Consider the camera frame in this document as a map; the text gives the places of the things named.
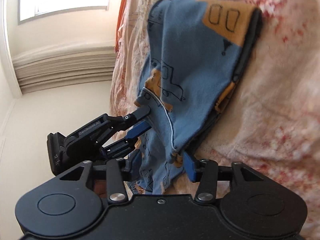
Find blue patterned kids pants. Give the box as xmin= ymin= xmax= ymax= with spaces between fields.
xmin=135 ymin=0 xmax=262 ymax=194

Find pink floral bed quilt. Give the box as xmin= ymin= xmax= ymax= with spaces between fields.
xmin=110 ymin=0 xmax=319 ymax=239

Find orange bed sheet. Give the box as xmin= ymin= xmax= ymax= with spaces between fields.
xmin=114 ymin=0 xmax=127 ymax=53

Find beige window curtain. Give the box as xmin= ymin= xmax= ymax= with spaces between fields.
xmin=12 ymin=44 xmax=117 ymax=94

